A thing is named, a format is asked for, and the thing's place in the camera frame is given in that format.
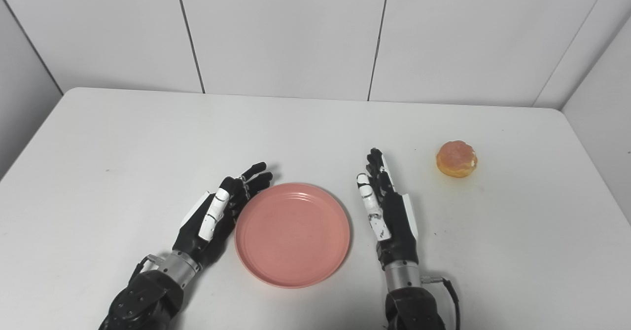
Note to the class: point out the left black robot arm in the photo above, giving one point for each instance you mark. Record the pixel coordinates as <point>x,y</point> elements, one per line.
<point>148,300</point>

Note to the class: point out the pink round plate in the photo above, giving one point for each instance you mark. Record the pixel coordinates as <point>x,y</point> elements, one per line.
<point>292,235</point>

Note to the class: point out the golden cream puff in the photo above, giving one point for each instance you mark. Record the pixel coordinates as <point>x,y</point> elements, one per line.
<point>456,159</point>

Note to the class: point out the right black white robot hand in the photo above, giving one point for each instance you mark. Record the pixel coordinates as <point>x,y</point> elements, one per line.
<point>399,231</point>

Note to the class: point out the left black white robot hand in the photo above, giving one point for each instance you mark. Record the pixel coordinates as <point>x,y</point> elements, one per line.
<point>194,236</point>

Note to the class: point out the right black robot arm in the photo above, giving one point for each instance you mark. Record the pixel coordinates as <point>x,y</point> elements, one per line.
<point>411,305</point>

